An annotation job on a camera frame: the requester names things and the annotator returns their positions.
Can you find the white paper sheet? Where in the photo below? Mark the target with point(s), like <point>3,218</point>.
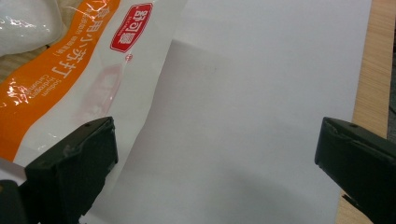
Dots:
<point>243,124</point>

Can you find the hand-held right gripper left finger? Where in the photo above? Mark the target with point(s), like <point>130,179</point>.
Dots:
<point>71,168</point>

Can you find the white and orange powder packet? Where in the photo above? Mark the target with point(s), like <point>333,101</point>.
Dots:
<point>74,62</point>

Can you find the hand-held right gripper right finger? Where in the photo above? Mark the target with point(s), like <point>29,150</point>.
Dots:
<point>361,165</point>

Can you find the clear plastic bag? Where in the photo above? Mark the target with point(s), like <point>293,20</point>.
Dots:
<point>25,21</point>

